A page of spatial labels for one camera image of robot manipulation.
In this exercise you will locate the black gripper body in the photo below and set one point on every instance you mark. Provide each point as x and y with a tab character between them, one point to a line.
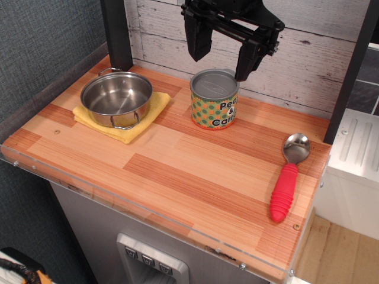
233	17

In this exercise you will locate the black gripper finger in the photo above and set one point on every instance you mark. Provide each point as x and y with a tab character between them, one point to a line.
198	35
254	48

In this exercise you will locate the stainless steel pot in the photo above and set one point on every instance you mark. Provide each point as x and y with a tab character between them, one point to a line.
115	92

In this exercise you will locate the peas and carrots can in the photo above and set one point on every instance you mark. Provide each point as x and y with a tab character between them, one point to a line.
214	97

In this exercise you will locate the yellow folded cloth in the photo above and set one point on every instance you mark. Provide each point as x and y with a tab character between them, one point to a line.
124	128

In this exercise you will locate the white toy sink unit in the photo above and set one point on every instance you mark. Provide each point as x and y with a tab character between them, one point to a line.
348	192

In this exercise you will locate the clear acrylic edge guard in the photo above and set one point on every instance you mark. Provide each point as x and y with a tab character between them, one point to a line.
200	198

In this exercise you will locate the grey toy fridge cabinet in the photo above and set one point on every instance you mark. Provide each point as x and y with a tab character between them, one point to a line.
96	227

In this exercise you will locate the silver dispenser panel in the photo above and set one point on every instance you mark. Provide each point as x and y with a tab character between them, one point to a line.
146	264

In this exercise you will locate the orange and black object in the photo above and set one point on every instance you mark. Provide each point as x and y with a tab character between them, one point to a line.
17	267

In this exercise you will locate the dark left frame post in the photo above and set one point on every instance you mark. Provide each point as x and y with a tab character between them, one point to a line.
117	34

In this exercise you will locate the dark frame post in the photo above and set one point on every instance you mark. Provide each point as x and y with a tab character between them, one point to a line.
361	46
117	34

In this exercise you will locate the red handled metal spoon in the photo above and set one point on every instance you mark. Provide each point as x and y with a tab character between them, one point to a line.
295	150

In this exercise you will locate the dark right frame post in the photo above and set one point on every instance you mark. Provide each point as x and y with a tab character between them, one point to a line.
361	46

